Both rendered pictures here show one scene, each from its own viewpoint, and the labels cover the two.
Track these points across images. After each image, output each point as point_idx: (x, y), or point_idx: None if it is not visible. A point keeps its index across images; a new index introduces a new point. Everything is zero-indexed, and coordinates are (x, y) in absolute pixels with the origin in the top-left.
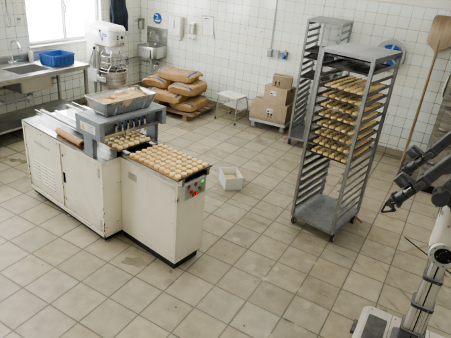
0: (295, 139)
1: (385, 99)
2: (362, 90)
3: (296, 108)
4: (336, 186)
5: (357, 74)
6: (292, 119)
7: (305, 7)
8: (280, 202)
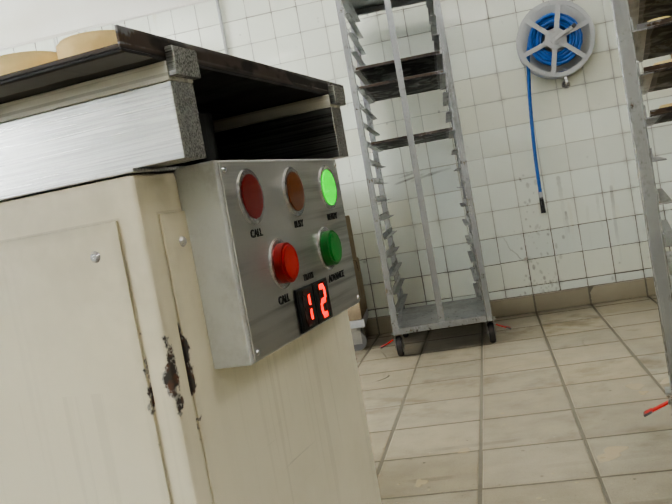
0: (419, 331)
1: (589, 157)
2: None
3: (388, 238)
4: (652, 372)
5: (492, 124)
6: (389, 272)
7: (300, 14)
8: (553, 467)
